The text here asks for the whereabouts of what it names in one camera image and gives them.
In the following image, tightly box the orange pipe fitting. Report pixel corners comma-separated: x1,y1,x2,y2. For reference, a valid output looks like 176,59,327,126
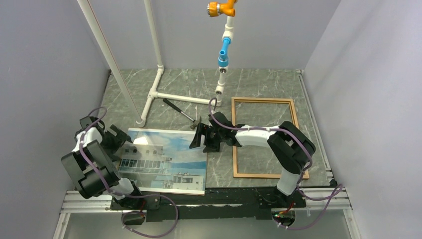
207,0,238,17

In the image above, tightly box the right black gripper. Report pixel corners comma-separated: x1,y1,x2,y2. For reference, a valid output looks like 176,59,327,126
190,122,224,152

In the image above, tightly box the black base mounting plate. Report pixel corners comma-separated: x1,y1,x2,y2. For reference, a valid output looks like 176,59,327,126
109,186,307,226

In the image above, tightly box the blue pipe fitting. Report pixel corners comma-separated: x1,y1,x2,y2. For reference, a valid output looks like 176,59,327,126
218,36,231,67

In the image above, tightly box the aluminium rail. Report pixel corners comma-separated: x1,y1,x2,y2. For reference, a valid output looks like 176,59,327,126
53,187,361,239

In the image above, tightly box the white pvc pipe stand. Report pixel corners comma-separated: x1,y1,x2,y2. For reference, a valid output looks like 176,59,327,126
78,0,234,127

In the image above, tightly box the brown wooden picture frame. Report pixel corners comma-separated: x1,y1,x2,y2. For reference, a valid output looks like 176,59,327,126
231,97,299,179

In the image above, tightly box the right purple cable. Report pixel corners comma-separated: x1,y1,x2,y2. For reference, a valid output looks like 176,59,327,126
208,97,344,231

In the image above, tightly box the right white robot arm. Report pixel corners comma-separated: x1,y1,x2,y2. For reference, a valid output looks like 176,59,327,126
189,112,316,207

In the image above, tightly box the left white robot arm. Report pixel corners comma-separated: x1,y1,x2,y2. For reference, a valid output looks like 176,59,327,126
61,116,143,209

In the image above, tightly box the building photo print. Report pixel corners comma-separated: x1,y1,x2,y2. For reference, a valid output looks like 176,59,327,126
118,128,208,196

